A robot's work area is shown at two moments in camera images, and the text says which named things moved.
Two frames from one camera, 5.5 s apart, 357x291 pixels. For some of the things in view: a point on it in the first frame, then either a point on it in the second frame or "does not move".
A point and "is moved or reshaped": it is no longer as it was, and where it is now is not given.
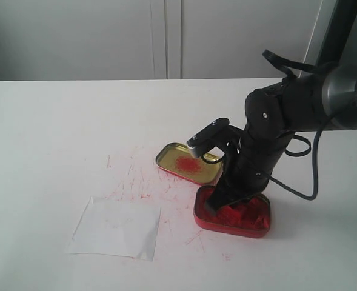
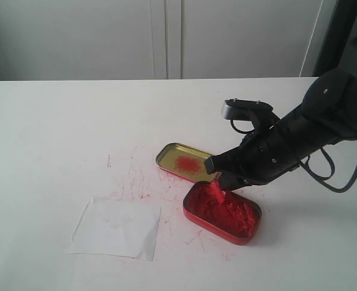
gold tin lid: [179, 159] does not move
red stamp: [227, 216] is moved or reshaped
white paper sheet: [116, 228] does not move
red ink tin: [250, 217] is moved or reshaped
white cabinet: [74, 40] does not move
